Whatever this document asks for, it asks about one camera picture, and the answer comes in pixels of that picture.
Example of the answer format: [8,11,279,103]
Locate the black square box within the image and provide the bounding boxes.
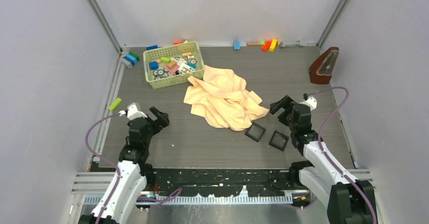
[268,130,289,151]
[245,122,266,143]

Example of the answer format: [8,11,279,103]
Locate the peach cloth garment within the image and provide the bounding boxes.
[183,65,269,131]

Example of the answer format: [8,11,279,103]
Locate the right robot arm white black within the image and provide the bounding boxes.
[270,96,378,223]

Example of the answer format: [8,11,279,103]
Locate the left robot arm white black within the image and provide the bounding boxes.
[78,103,169,223]

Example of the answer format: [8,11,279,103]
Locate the lime green block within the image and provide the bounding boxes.
[108,98,122,111]

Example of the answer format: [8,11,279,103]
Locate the pink block in basket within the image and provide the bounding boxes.
[163,64,179,74]

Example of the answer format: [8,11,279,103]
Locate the brown wooden metronome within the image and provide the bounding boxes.
[309,47,339,84]

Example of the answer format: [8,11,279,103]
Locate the blue cube in basket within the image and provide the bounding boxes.
[149,61,159,70]

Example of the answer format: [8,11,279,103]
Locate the green plastic basket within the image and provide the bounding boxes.
[143,41,204,89]

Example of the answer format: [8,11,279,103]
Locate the orange red block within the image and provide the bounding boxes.
[261,40,271,51]

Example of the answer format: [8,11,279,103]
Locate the blue green stacked blocks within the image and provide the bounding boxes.
[121,52,140,68]

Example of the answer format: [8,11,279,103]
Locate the blue block behind basket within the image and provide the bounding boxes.
[146,45,158,51]

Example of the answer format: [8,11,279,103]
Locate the tan wooden block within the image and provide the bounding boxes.
[247,41,261,47]

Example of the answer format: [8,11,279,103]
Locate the light blue block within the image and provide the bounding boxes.
[233,40,240,51]

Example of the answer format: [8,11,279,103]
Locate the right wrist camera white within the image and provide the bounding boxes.
[300,94,318,111]

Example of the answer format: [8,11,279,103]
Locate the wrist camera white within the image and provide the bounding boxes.
[300,94,318,111]
[119,103,148,120]

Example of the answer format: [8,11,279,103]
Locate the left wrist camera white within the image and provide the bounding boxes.
[119,103,148,120]

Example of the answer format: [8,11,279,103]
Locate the yellow block by wall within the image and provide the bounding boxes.
[269,39,278,52]

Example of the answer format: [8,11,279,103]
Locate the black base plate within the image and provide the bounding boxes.
[90,162,322,198]

